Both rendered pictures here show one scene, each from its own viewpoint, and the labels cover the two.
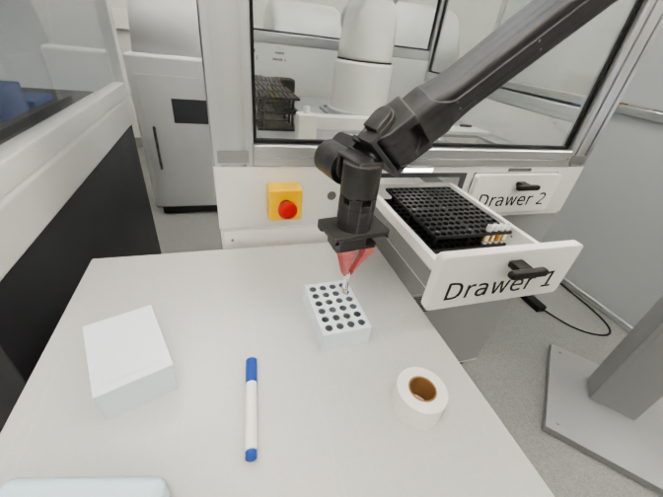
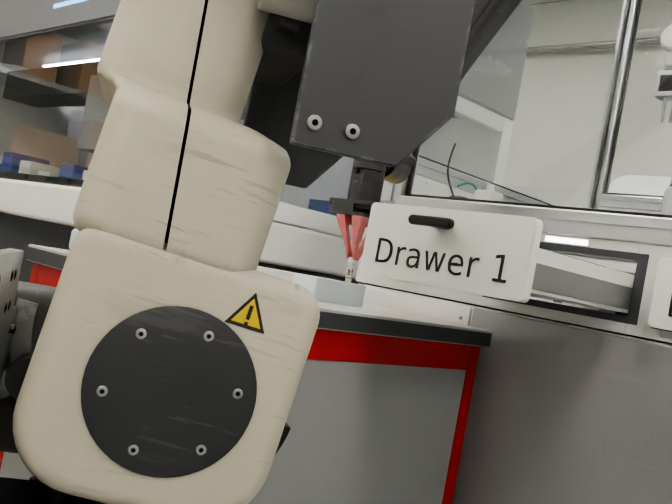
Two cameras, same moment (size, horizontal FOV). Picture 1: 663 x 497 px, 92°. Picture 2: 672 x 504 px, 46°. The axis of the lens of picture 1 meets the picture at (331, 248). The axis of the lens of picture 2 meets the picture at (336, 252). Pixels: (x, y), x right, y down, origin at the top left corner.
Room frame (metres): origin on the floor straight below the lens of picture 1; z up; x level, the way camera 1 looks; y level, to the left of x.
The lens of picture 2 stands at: (-0.14, -1.26, 0.82)
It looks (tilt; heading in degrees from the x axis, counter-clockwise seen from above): 1 degrees up; 66
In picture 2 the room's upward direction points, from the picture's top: 11 degrees clockwise
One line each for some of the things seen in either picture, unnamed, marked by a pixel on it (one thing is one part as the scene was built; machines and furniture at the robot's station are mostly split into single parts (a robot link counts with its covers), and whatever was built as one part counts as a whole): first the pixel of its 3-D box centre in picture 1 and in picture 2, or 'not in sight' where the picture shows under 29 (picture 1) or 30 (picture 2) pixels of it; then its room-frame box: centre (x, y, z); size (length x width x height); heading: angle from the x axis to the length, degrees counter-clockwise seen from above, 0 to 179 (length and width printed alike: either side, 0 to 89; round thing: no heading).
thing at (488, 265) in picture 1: (503, 274); (443, 248); (0.46, -0.30, 0.87); 0.29 x 0.02 x 0.11; 110
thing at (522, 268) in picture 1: (522, 268); (436, 222); (0.43, -0.31, 0.91); 0.07 x 0.04 x 0.01; 110
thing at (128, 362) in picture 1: (130, 356); not in sight; (0.27, 0.26, 0.79); 0.13 x 0.09 x 0.05; 40
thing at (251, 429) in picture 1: (251, 402); not in sight; (0.24, 0.08, 0.77); 0.14 x 0.02 x 0.02; 15
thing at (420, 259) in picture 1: (436, 220); (521, 273); (0.66, -0.23, 0.86); 0.40 x 0.26 x 0.06; 20
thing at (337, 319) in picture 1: (334, 312); (322, 289); (0.41, -0.02, 0.78); 0.12 x 0.08 x 0.04; 22
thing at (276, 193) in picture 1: (284, 201); not in sight; (0.63, 0.11, 0.88); 0.07 x 0.05 x 0.07; 110
